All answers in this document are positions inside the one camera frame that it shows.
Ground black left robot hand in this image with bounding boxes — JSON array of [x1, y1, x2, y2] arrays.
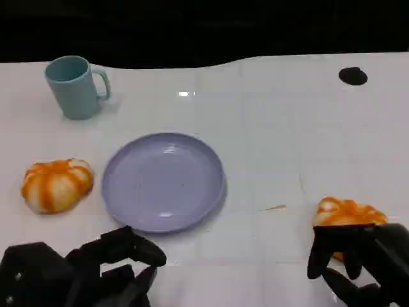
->
[[0, 225, 167, 307]]

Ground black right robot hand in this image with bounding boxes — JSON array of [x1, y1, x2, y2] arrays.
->
[[307, 223, 409, 307]]

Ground lilac plate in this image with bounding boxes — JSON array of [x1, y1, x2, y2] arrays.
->
[[101, 132, 228, 234]]

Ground black table cable grommet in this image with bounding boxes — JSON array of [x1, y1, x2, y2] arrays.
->
[[338, 67, 368, 86]]

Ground orange white toy bread roll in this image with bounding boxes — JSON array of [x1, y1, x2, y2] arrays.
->
[[20, 158, 95, 214], [312, 196, 389, 262]]

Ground pale green mug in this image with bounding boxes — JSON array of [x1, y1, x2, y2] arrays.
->
[[43, 55, 112, 121]]

